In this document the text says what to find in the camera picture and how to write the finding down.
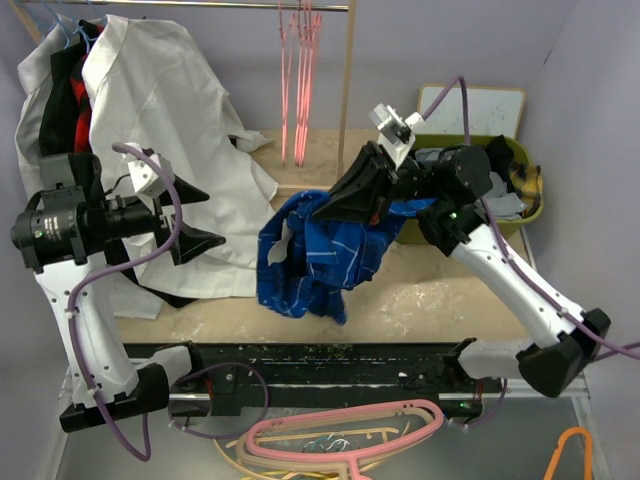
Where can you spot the small whiteboard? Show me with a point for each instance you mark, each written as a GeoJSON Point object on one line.
{"type": "Point", "coordinates": [492, 112]}

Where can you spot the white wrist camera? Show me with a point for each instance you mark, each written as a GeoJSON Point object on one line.
{"type": "Point", "coordinates": [145, 181]}
{"type": "Point", "coordinates": [397, 135]}

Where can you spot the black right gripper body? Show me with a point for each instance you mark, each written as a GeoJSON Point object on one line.
{"type": "Point", "coordinates": [414, 183]}

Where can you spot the black hanging garment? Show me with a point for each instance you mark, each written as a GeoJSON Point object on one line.
{"type": "Point", "coordinates": [57, 130]}

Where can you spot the green laundry basket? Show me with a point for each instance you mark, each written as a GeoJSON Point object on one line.
{"type": "Point", "coordinates": [417, 231]}

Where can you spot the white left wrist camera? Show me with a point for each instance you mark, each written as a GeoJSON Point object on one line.
{"type": "Point", "coordinates": [145, 181]}

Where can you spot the blue plaid shirt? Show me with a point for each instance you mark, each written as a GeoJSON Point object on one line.
{"type": "Point", "coordinates": [304, 265]}

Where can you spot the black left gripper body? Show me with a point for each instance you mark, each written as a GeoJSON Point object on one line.
{"type": "Point", "coordinates": [137, 215]}

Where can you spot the yellow hanger in foreground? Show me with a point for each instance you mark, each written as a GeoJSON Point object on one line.
{"type": "Point", "coordinates": [291, 474]}

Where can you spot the red plaid hanging shirt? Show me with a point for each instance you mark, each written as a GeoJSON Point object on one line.
{"type": "Point", "coordinates": [78, 87]}

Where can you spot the pink hangers on rack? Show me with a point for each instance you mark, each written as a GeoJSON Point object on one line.
{"type": "Point", "coordinates": [299, 45]}

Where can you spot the metal hanging rod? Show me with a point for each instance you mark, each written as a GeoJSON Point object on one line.
{"type": "Point", "coordinates": [200, 5]}

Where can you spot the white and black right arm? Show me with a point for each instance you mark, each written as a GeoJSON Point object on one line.
{"type": "Point", "coordinates": [562, 335]}

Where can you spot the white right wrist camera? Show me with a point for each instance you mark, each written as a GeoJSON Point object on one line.
{"type": "Point", "coordinates": [397, 135]}

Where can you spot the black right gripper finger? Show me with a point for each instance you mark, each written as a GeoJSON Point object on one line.
{"type": "Point", "coordinates": [355, 209]}
{"type": "Point", "coordinates": [366, 178]}

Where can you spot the wooden garment rack frame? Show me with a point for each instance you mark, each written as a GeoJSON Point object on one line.
{"type": "Point", "coordinates": [31, 26]}

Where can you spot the black and yellow garment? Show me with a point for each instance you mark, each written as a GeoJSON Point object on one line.
{"type": "Point", "coordinates": [523, 178]}

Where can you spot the blue hanger hooks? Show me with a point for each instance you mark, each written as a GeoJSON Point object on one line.
{"type": "Point", "coordinates": [73, 29]}

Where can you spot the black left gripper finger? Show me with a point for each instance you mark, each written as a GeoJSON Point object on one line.
{"type": "Point", "coordinates": [186, 192]}
{"type": "Point", "coordinates": [192, 242]}

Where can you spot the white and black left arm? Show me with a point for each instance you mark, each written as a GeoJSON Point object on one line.
{"type": "Point", "coordinates": [62, 235]}

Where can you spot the pink hanger in foreground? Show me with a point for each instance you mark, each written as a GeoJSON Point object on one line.
{"type": "Point", "coordinates": [350, 425]}

